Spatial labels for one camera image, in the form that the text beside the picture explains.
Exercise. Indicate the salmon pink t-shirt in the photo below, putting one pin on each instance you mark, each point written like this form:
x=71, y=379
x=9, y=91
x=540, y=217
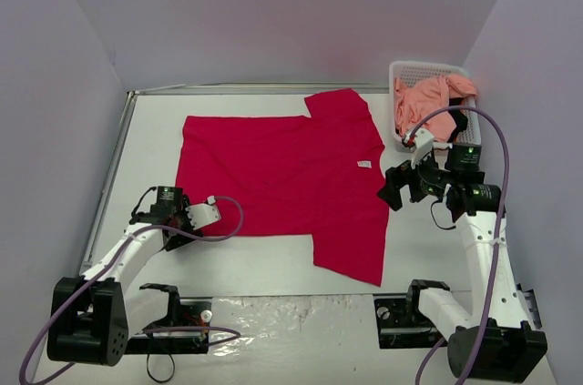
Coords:
x=413, y=103

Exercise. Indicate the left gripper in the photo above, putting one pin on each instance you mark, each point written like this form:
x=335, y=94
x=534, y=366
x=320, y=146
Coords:
x=180, y=234

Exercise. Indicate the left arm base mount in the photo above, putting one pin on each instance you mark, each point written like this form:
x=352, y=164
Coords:
x=182, y=326

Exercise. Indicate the red t-shirt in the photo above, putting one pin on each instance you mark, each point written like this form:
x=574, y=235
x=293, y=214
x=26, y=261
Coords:
x=315, y=175

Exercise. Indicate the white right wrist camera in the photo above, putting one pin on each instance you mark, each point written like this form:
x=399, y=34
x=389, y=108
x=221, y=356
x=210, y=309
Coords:
x=421, y=142

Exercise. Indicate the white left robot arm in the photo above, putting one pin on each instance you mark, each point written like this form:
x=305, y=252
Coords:
x=93, y=315

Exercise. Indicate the white plastic laundry basket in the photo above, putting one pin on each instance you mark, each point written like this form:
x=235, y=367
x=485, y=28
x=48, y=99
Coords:
x=411, y=72

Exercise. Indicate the black garment in basket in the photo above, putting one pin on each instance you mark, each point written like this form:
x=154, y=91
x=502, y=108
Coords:
x=459, y=117

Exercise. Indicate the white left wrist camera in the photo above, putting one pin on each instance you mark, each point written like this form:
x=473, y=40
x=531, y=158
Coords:
x=203, y=214

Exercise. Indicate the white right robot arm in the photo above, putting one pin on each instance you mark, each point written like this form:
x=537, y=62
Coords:
x=494, y=340

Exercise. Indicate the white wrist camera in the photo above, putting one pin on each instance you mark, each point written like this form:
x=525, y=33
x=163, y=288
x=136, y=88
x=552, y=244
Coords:
x=203, y=214
x=421, y=142

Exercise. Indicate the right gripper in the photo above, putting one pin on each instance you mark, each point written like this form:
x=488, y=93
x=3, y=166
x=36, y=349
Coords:
x=405, y=181

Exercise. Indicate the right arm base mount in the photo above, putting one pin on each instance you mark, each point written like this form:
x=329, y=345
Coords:
x=400, y=324

